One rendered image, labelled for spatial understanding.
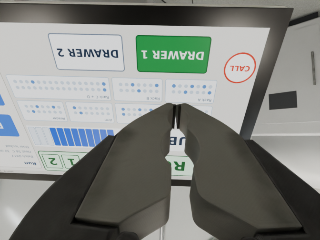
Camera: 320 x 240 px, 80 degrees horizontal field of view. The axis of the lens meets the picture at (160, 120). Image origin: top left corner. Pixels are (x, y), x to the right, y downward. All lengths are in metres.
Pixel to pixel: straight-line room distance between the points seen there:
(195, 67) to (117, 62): 0.10
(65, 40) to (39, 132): 0.17
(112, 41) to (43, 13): 0.08
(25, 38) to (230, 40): 0.26
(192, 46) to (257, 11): 0.08
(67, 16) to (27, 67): 0.09
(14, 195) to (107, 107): 0.82
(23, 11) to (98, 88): 0.12
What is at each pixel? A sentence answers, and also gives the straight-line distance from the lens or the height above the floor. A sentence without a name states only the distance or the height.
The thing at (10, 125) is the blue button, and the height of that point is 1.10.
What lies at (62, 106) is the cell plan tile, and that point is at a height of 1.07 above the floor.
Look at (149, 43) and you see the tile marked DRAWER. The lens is 0.26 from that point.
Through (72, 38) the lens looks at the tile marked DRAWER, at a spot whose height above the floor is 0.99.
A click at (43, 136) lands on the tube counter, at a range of 0.38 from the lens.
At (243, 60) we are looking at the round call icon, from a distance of 0.28.
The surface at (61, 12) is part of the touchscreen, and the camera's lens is 0.28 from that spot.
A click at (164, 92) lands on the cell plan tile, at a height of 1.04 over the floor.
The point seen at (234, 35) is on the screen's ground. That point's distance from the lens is 0.27.
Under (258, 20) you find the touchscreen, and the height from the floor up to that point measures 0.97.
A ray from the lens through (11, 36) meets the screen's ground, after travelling 0.32.
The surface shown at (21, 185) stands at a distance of 1.07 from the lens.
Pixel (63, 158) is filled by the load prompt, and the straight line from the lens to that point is 0.40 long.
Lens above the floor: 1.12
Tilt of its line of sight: 8 degrees down
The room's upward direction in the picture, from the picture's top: 178 degrees counter-clockwise
